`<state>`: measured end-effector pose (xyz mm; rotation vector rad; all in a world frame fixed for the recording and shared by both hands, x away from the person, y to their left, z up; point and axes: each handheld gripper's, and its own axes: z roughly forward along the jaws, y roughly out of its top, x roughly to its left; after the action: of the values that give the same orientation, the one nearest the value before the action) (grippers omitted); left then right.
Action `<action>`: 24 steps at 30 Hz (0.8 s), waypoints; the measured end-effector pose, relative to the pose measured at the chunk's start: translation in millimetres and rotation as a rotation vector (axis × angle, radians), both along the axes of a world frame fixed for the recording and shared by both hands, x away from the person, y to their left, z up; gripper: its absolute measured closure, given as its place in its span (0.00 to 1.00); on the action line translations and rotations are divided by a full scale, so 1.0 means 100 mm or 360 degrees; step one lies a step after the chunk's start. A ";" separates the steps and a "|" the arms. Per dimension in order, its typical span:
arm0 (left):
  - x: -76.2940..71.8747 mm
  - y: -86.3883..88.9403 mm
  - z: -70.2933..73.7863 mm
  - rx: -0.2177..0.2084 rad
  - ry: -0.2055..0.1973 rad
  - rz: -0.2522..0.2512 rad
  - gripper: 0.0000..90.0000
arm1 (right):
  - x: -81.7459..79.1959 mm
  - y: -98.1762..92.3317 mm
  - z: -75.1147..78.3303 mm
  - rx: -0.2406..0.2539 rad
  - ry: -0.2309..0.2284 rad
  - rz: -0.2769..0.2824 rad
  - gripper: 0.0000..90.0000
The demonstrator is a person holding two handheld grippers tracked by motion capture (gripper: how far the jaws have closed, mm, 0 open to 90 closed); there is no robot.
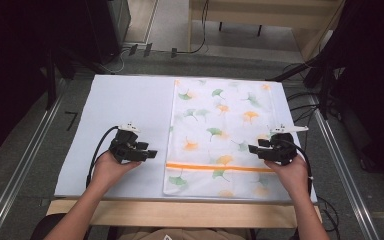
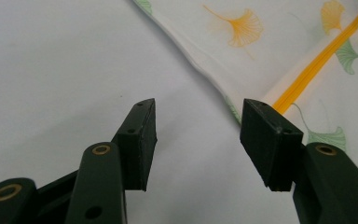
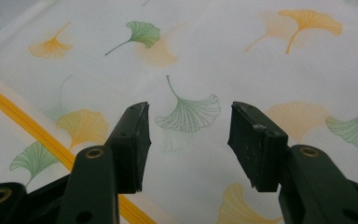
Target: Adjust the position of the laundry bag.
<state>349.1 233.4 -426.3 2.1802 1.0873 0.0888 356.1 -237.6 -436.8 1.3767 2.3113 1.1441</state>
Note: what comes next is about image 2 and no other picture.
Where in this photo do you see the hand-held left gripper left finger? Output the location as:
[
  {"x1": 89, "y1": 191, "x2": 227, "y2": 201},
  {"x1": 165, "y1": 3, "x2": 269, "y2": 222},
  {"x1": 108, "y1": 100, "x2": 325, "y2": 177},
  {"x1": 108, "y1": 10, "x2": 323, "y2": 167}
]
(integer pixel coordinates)
[{"x1": 64, "y1": 98, "x2": 158, "y2": 224}]

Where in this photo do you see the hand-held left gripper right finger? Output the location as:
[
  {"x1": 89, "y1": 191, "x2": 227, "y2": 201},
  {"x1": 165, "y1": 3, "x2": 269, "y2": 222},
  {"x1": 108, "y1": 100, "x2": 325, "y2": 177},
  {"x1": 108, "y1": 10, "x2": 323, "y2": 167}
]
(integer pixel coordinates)
[{"x1": 240, "y1": 98, "x2": 358, "y2": 224}]

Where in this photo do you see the white leaf print pillowcase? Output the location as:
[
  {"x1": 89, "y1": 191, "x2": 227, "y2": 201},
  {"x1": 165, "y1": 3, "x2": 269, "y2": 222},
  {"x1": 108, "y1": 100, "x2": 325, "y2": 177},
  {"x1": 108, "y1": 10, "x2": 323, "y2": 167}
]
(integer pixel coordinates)
[{"x1": 132, "y1": 0, "x2": 358, "y2": 179}]

